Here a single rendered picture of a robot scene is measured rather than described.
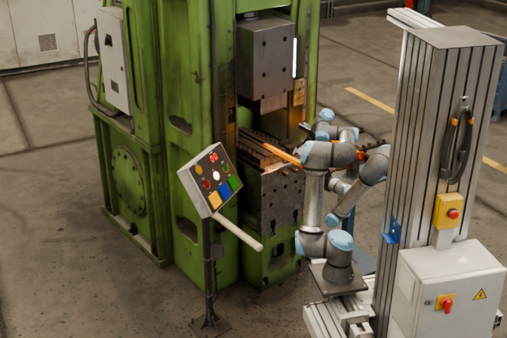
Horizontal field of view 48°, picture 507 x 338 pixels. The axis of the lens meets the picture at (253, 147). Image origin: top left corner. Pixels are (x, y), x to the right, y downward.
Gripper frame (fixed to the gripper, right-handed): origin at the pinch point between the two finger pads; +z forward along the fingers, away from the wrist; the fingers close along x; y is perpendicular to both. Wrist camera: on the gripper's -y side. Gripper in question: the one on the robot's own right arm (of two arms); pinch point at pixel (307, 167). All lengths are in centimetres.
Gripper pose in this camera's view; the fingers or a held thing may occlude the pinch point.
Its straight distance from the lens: 331.3
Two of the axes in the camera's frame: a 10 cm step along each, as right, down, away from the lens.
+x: 7.8, -2.8, 5.5
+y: 0.1, 9.0, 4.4
